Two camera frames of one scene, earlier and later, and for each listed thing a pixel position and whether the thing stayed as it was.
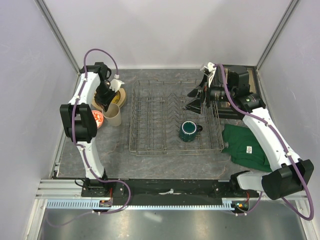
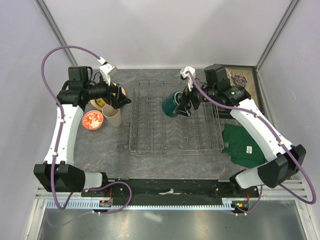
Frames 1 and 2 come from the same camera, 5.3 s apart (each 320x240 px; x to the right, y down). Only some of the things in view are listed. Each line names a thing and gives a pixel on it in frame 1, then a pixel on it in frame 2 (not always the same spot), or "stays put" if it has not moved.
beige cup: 112,115 stays put
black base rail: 167,192 stays put
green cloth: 244,148 stays put
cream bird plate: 121,101 stays put
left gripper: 105,103 → 120,99
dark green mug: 188,131 → 170,103
